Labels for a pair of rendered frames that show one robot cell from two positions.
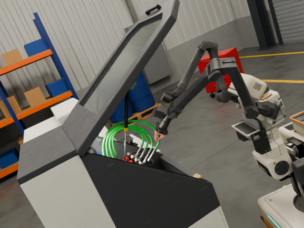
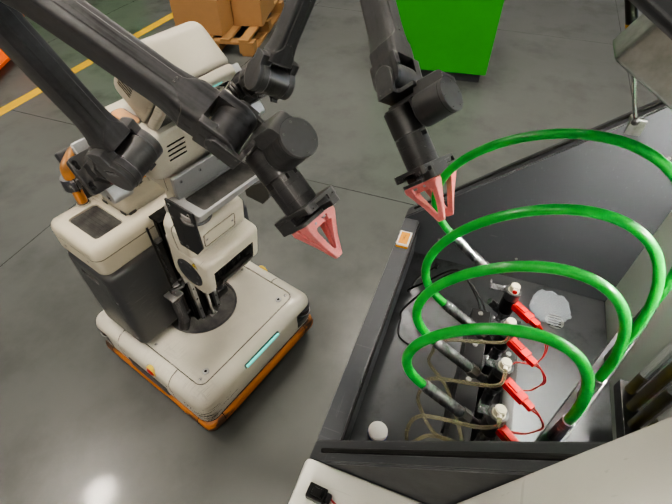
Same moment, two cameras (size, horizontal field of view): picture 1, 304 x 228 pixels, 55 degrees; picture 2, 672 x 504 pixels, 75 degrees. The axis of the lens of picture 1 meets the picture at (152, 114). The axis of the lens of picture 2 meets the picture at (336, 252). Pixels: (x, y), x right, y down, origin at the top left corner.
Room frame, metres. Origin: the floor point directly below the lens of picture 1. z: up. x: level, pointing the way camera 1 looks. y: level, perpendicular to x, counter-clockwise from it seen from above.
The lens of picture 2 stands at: (2.32, 0.25, 1.74)
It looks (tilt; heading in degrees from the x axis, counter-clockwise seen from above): 46 degrees down; 218
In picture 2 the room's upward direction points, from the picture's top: straight up
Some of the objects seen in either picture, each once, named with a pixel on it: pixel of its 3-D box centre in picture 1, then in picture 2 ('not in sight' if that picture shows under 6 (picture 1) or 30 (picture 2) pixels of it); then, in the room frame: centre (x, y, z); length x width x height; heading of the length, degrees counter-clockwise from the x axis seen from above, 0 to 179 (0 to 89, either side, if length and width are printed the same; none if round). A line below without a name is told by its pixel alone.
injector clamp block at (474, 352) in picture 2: not in sight; (476, 402); (1.85, 0.23, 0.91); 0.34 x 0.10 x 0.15; 18
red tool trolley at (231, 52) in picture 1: (221, 73); not in sight; (5.89, -1.65, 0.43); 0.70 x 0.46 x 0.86; 43
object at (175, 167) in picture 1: (184, 177); (376, 328); (1.81, -0.04, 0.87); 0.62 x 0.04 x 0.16; 18
